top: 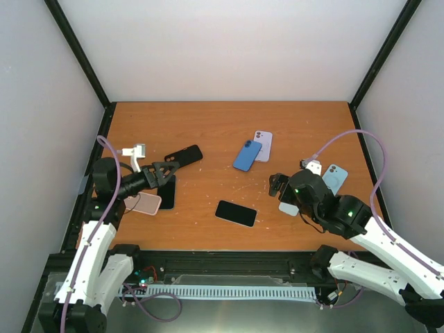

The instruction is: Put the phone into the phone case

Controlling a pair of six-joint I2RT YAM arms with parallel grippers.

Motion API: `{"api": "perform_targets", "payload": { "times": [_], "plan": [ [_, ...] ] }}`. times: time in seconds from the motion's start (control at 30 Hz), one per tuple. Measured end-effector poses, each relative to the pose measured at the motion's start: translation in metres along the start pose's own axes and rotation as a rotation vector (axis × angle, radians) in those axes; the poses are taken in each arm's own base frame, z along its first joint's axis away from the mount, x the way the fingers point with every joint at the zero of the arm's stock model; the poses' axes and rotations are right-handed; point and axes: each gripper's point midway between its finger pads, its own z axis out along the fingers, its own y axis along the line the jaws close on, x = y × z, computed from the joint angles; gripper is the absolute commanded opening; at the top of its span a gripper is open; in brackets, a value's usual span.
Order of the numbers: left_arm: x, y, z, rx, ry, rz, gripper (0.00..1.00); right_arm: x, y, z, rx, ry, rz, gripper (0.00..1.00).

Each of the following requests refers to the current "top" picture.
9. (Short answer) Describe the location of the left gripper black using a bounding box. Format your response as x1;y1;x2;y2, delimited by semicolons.
115;162;179;198

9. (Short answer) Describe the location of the black phone case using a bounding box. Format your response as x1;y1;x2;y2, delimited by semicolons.
164;144;203;168

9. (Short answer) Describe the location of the pink phone case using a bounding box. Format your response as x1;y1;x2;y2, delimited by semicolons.
124;192;162;216

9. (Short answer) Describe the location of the white phone black screen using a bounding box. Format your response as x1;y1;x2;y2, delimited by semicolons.
215;200;257;228

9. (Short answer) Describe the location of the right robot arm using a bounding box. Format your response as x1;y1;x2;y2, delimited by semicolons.
268;169;443;328

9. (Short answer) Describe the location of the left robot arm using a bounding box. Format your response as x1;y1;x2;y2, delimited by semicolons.
38;157;180;332

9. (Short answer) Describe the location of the pale blue phone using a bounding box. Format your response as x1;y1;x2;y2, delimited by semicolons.
278;202;299;216

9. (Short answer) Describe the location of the light blue phone case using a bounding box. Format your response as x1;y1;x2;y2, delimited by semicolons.
322;164;348;195

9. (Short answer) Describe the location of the lavender phone case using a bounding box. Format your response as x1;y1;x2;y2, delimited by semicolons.
253;130;273;162

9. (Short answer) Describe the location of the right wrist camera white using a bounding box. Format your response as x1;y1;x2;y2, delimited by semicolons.
300;159;322;176

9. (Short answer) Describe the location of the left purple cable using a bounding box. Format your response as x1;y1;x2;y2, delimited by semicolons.
59;135;122;333

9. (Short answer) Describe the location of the purple cable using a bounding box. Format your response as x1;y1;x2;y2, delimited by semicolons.
305;129;444;282
59;135;122;333

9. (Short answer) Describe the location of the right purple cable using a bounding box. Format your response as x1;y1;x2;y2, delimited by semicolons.
305;129;444;282

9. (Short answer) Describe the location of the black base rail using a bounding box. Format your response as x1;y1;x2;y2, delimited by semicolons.
44;249;348;287

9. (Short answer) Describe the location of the light blue cable duct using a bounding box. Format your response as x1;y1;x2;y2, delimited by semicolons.
130;284;316;302

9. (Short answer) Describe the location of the left black frame post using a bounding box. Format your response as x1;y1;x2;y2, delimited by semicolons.
44;0;112;108

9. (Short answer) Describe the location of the black frame post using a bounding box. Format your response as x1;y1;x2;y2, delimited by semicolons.
349;0;422;112
44;0;112;108

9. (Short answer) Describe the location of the right black frame post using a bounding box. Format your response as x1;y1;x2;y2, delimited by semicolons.
349;0;422;112

